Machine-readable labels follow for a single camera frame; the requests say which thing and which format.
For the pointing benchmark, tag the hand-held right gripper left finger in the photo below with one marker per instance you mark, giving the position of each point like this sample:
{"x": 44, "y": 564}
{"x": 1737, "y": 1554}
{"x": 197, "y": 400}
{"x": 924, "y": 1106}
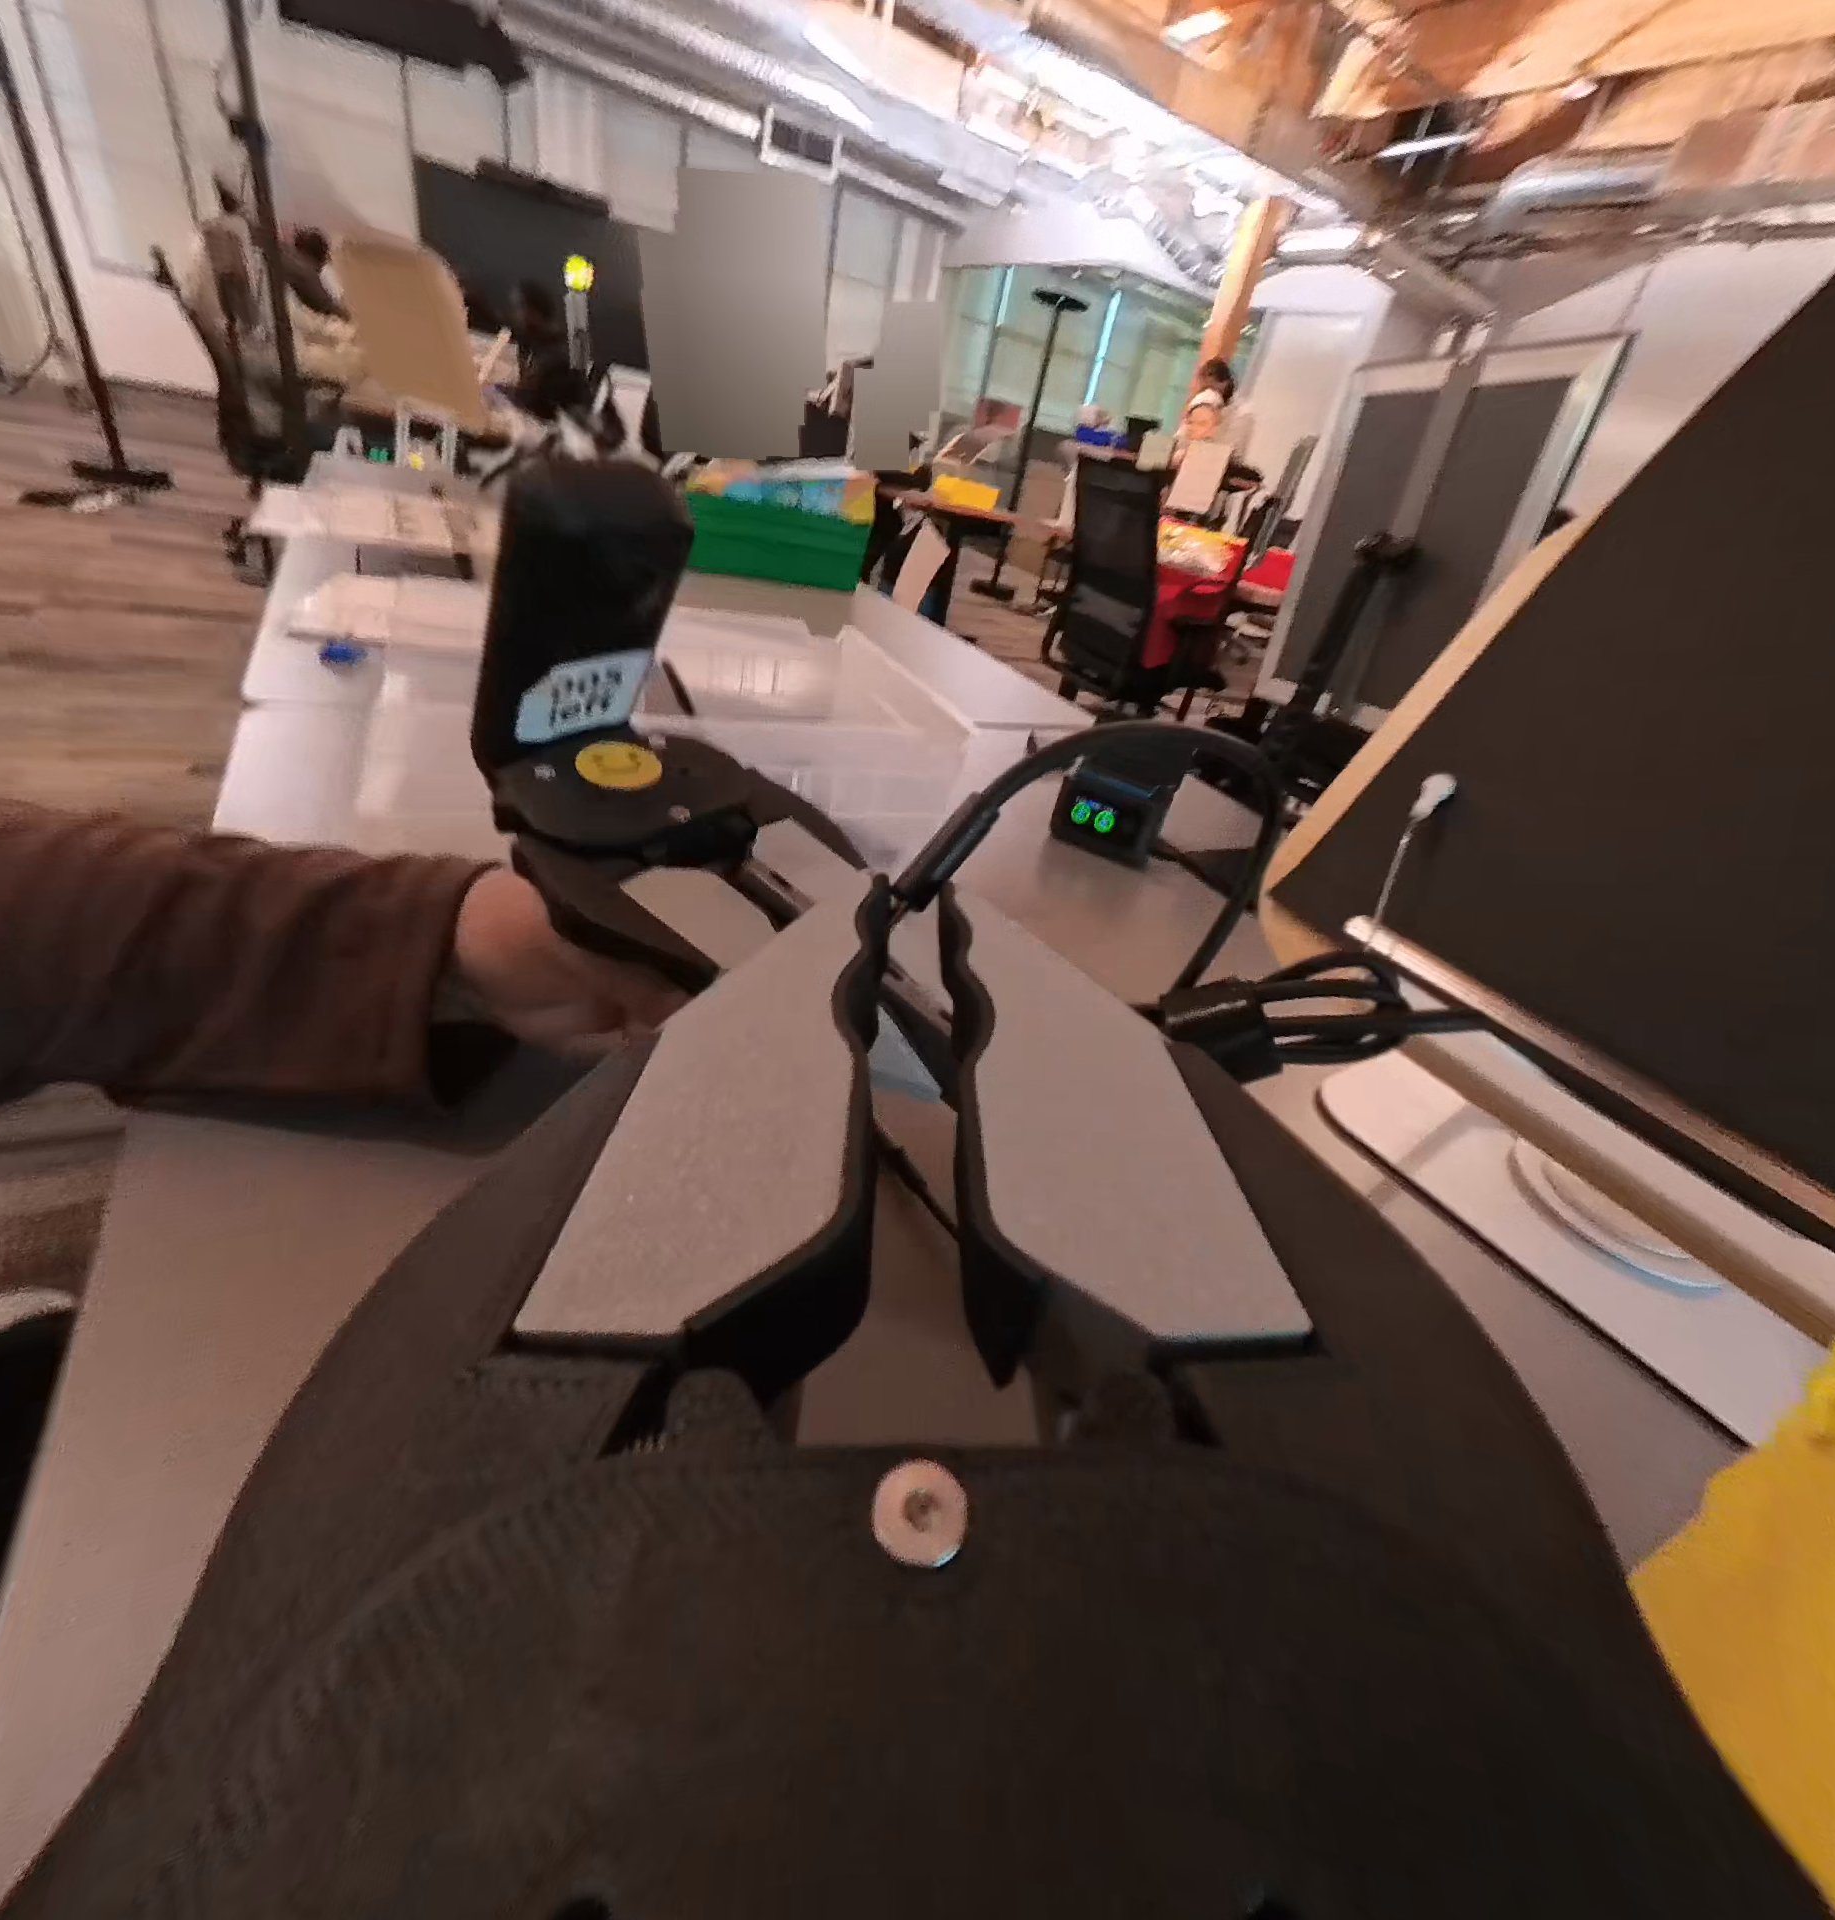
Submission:
{"x": 708, "y": 1155}

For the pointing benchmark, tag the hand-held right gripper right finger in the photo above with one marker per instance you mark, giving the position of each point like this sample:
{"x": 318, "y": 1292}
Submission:
{"x": 1113, "y": 1155}

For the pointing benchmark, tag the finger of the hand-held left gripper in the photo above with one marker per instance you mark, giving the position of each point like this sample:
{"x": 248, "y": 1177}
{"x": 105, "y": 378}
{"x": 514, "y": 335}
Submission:
{"x": 738, "y": 915}

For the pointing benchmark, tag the person's left forearm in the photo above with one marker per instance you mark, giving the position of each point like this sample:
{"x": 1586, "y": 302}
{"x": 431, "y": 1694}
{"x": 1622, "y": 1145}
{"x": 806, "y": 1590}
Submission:
{"x": 183, "y": 962}

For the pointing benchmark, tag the person's left hand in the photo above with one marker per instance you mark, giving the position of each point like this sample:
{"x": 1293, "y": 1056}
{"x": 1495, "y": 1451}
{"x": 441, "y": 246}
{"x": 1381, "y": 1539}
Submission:
{"x": 527, "y": 982}

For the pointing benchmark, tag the green plastic crate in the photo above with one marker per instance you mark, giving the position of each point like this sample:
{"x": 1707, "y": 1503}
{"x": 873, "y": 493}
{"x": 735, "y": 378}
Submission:
{"x": 775, "y": 543}

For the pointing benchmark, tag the clear plastic storage bin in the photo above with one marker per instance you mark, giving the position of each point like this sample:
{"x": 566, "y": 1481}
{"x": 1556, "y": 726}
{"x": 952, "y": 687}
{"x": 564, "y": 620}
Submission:
{"x": 799, "y": 705}
{"x": 347, "y": 752}
{"x": 379, "y": 525}

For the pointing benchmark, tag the white stand base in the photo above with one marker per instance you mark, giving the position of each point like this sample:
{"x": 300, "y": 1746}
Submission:
{"x": 1456, "y": 1155}

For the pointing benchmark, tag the small black device green display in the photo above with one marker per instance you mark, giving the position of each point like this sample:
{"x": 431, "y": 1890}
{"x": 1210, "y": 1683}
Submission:
{"x": 1105, "y": 812}

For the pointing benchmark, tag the dark padded office chair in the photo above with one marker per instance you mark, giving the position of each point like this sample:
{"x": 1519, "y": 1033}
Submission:
{"x": 250, "y": 377}

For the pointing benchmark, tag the white-tipped metal pin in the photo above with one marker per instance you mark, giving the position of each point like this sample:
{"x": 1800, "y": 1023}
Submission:
{"x": 1435, "y": 792}

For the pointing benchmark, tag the black floor lamp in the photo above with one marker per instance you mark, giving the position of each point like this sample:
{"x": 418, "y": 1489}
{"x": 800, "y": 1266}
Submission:
{"x": 1040, "y": 420}

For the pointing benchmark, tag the black mesh office chair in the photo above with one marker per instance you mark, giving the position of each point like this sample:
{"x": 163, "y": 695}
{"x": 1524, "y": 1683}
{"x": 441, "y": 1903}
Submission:
{"x": 1113, "y": 570}

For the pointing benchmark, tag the black tripod stand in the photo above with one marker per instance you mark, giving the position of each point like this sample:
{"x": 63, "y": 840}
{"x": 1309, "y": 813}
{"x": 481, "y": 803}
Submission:
{"x": 69, "y": 302}

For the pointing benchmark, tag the grey partition cabinet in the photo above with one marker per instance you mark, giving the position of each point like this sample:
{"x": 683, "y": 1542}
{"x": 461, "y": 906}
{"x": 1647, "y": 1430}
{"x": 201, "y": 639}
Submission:
{"x": 1456, "y": 497}

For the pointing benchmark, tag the yellow plastic bin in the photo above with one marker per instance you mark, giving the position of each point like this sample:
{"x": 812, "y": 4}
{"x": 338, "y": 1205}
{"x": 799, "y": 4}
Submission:
{"x": 1771, "y": 1635}

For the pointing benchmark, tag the black wall screen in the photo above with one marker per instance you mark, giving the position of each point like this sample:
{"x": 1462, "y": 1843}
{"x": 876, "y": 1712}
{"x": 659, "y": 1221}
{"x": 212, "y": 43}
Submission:
{"x": 520, "y": 257}

